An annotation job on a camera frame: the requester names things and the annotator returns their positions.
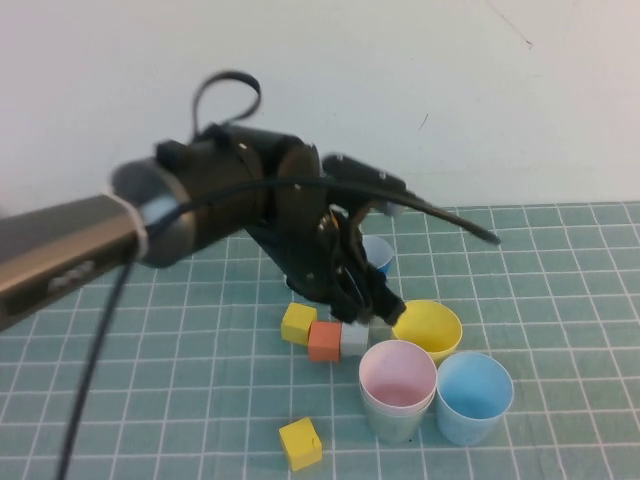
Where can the green plastic cup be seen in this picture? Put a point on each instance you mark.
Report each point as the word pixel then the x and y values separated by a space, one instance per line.
pixel 395 425

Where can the light blue plastic cup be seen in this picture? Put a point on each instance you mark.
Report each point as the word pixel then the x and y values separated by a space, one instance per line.
pixel 472 395

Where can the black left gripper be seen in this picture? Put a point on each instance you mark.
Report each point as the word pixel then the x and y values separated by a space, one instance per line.
pixel 325 270

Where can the blue paper cone cup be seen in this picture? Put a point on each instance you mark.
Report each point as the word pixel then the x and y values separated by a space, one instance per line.
pixel 381 254

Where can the green checked tablecloth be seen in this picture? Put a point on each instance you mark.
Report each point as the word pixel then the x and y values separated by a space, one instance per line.
pixel 525 325

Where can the pink plastic cup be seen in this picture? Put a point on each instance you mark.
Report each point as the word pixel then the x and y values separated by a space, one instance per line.
pixel 397 380

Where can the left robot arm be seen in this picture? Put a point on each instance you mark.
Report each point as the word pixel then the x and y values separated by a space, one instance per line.
pixel 60 250

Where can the orange cube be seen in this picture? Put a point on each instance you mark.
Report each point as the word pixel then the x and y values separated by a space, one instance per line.
pixel 324 342

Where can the yellow plastic cup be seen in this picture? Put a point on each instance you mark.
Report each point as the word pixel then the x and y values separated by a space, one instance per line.
pixel 430 330

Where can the yellow cube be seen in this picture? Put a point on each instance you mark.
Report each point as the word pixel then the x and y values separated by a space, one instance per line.
pixel 299 444
pixel 298 322

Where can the white cube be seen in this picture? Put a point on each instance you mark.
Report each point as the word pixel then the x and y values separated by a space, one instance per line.
pixel 354 340

